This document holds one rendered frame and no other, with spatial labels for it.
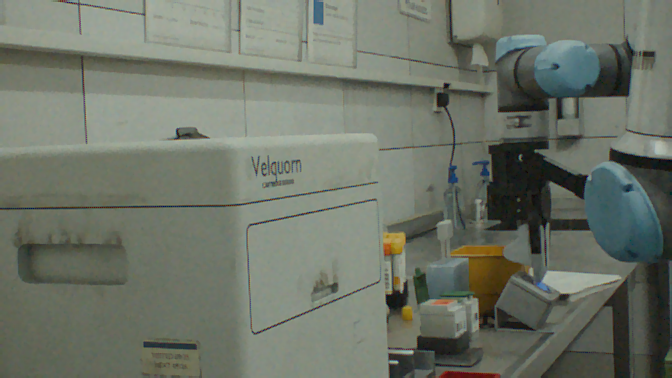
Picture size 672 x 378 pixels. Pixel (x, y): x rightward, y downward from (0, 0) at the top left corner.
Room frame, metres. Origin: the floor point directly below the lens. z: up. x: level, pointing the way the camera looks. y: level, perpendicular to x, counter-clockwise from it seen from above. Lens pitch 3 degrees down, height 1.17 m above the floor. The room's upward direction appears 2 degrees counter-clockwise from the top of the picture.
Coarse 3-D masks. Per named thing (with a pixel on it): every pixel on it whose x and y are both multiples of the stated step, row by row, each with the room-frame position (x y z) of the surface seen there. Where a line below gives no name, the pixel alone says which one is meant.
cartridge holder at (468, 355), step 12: (420, 336) 1.28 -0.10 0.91; (432, 336) 1.27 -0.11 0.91; (420, 348) 1.28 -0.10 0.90; (432, 348) 1.27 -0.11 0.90; (444, 348) 1.26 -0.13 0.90; (456, 348) 1.26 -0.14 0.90; (468, 348) 1.29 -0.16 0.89; (480, 348) 1.29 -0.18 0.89; (444, 360) 1.26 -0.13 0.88; (456, 360) 1.25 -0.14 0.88; (468, 360) 1.25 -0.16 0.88
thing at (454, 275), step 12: (432, 264) 1.50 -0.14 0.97; (456, 264) 1.49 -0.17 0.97; (432, 276) 1.48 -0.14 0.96; (444, 276) 1.47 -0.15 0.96; (456, 276) 1.48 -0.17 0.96; (468, 276) 1.55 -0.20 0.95; (432, 288) 1.48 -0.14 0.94; (444, 288) 1.47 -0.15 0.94; (456, 288) 1.48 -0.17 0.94; (468, 288) 1.55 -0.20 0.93
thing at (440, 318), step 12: (432, 300) 1.31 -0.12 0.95; (420, 312) 1.28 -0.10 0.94; (432, 312) 1.27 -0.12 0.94; (444, 312) 1.27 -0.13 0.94; (456, 312) 1.27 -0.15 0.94; (432, 324) 1.27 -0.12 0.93; (444, 324) 1.27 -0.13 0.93; (456, 324) 1.27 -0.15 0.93; (444, 336) 1.27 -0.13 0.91; (456, 336) 1.27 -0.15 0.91
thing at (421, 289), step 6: (420, 270) 1.31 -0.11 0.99; (414, 276) 1.28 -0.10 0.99; (420, 276) 1.30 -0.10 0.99; (414, 282) 1.28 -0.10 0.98; (420, 282) 1.30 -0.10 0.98; (426, 282) 1.32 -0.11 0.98; (420, 288) 1.30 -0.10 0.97; (426, 288) 1.31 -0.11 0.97; (420, 294) 1.29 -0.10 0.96; (426, 294) 1.31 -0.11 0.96; (420, 300) 1.29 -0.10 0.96; (426, 300) 1.30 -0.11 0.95
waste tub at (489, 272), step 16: (464, 256) 1.59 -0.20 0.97; (480, 256) 1.58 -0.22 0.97; (496, 256) 1.57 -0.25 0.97; (480, 272) 1.59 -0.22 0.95; (496, 272) 1.58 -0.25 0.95; (512, 272) 1.57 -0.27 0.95; (528, 272) 1.58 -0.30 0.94; (480, 288) 1.59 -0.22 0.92; (496, 288) 1.58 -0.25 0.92; (480, 304) 1.59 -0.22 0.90
